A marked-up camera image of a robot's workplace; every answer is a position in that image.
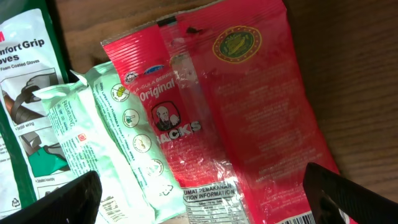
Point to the light green wipes pack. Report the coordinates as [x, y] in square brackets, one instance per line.
[101, 126]

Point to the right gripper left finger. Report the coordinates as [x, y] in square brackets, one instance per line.
[76, 202]

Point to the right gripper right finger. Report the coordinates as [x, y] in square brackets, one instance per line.
[335, 199]

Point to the red snack bag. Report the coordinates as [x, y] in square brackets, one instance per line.
[222, 90]

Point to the dark green packet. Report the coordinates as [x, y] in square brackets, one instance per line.
[32, 161]

